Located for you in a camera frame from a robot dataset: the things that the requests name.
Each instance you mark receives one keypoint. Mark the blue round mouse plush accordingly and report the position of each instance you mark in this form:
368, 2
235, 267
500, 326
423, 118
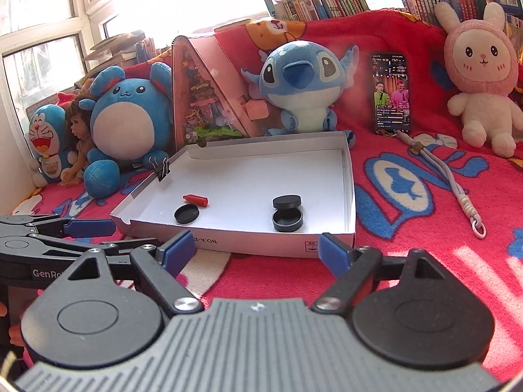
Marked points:
131, 120

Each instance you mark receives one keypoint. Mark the smartphone with lit screen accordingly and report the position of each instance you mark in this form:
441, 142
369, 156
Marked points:
391, 99

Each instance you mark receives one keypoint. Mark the blue Stitch plush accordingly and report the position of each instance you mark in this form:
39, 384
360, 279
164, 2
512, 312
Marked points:
304, 79

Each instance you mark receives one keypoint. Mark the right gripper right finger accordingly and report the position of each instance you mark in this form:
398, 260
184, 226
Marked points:
354, 271

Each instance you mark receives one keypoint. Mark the Doraemon plush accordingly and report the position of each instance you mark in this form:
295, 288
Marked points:
49, 139

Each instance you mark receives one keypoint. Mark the black binder clip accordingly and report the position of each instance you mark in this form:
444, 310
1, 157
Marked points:
161, 168

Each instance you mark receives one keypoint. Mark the white cardboard box tray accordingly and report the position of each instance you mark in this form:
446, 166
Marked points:
241, 178

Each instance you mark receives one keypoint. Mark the pink bunny plush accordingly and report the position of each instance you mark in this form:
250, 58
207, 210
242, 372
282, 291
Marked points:
482, 63

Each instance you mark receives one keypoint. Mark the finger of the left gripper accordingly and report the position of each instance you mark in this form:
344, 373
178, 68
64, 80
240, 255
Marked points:
89, 228

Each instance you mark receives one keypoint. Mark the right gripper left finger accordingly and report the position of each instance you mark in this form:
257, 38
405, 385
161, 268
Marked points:
157, 270

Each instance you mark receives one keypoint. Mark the row of books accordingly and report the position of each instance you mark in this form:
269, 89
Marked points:
307, 10

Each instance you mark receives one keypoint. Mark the pink triangular toy box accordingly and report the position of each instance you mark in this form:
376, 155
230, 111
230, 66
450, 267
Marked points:
210, 98

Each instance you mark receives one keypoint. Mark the black round open case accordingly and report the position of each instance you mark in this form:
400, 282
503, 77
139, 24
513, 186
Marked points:
287, 216

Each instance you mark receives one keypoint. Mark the brown-haired doll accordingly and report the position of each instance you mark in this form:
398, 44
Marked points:
79, 122

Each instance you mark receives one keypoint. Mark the black round lid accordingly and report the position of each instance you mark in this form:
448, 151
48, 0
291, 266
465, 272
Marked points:
186, 213

